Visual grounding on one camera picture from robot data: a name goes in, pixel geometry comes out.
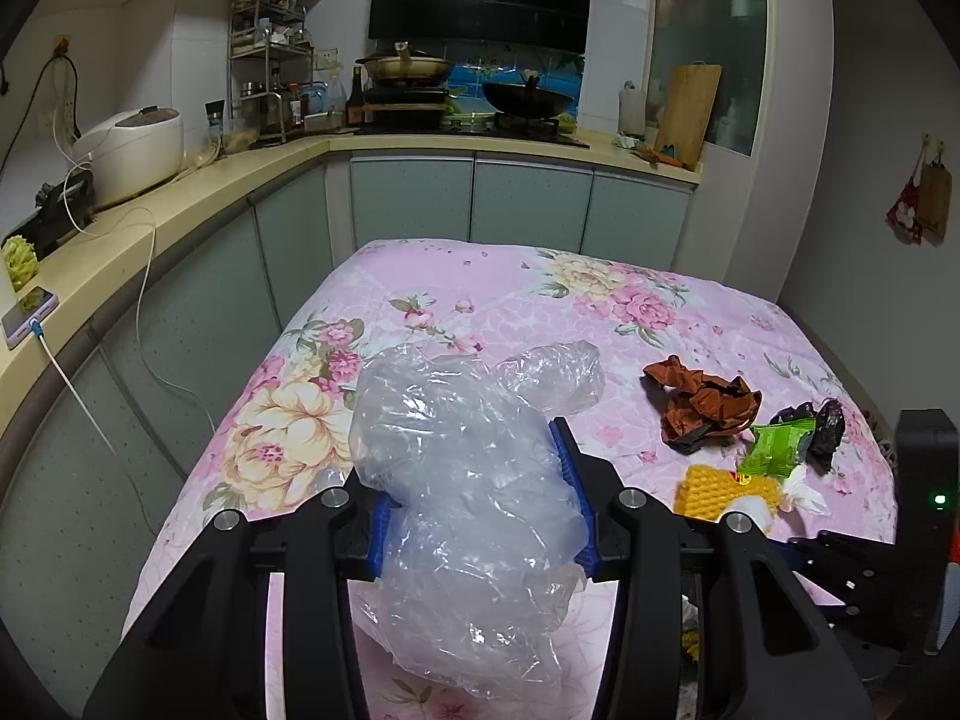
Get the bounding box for wooden cutting board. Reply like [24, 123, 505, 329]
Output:
[654, 62, 725, 166]

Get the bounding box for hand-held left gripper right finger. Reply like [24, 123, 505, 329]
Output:
[547, 416, 875, 720]

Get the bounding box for green snack wrapper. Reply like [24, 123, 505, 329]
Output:
[735, 420, 818, 481]

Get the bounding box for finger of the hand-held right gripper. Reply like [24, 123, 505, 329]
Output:
[780, 531, 901, 608]
[821, 604, 901, 683]

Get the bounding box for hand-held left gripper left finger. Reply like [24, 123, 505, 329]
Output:
[82, 487, 398, 720]

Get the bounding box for white charging cable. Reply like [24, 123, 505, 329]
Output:
[30, 322, 117, 458]

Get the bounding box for kitchen base cabinets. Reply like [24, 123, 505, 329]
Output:
[0, 150, 702, 691]

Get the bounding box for brown paper bag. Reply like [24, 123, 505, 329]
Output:
[916, 154, 953, 245]

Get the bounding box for yellow foam net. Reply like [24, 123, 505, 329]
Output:
[675, 463, 781, 522]

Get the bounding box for white power cable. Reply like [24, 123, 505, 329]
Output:
[64, 165, 218, 436]

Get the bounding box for black cooktop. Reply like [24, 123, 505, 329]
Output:
[352, 114, 591, 147]

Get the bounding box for smartphone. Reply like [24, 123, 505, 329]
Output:
[0, 287, 61, 350]

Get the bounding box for black device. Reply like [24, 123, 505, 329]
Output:
[7, 172, 98, 260]

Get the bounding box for wall socket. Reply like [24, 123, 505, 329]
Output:
[49, 37, 83, 143]

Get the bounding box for brown plastic bag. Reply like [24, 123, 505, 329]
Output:
[643, 355, 762, 455]

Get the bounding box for black plastic bag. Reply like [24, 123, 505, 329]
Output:
[772, 397, 847, 475]

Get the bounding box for clear plastic bag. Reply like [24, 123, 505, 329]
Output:
[349, 340, 607, 698]

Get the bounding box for induction cooker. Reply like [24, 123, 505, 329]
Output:
[364, 85, 451, 128]

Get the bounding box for red hanging bag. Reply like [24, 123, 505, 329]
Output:
[885, 157, 927, 245]

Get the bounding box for metal spice rack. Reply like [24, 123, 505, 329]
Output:
[227, 0, 316, 147]

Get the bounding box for pale green foam net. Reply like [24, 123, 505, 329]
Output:
[0, 235, 38, 293]

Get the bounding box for clear plastic bottle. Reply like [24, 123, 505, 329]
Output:
[619, 81, 647, 137]

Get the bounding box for frosted glass panel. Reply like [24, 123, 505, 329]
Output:
[649, 0, 767, 158]

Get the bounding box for golden cooking pot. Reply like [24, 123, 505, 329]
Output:
[355, 41, 456, 89]

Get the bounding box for pink floral blanket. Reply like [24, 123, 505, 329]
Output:
[120, 238, 901, 720]

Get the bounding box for black wok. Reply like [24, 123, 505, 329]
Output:
[481, 71, 578, 121]

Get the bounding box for white rice cooker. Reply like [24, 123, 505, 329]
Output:
[71, 109, 186, 209]

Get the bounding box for white crumpled tissue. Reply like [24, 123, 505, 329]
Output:
[731, 493, 775, 535]
[781, 465, 833, 518]

